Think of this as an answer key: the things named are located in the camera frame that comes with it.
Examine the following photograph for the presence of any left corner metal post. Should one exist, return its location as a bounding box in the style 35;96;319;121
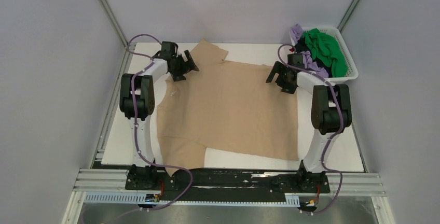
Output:
98;0;128;48

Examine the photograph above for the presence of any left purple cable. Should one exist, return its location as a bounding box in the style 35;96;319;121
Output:
117;34;194;216

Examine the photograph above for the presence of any aluminium frame rail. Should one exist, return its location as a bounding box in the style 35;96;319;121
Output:
73;169;387;197

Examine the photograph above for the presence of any white plastic laundry basket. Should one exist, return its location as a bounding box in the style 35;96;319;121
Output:
289;24;359;83

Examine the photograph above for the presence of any beige t shirt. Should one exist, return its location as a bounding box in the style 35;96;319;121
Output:
156;40;299;174

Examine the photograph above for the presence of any corner metal post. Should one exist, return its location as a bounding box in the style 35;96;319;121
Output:
98;0;128;48
337;0;361;33

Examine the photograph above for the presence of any black garment in basket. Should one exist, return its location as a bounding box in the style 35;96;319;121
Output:
294;38;332;78

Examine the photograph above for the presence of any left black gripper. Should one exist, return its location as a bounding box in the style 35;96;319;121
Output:
169;51;198;82

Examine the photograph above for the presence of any lavender t shirt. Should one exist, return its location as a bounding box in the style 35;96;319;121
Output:
289;24;331;78

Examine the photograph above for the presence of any right corner metal post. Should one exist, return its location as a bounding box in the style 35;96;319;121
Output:
337;0;361;33

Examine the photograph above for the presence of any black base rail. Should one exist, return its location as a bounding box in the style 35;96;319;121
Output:
131;167;331;202

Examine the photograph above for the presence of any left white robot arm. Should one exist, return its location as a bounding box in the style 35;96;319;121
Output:
119;41;199;190

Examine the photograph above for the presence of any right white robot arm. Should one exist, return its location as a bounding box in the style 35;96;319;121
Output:
266;53;352;192

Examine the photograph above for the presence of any white slotted cable duct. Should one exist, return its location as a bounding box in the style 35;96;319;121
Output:
83;192;300;207

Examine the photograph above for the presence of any green t shirt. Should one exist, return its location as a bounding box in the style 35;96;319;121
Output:
302;28;348;77

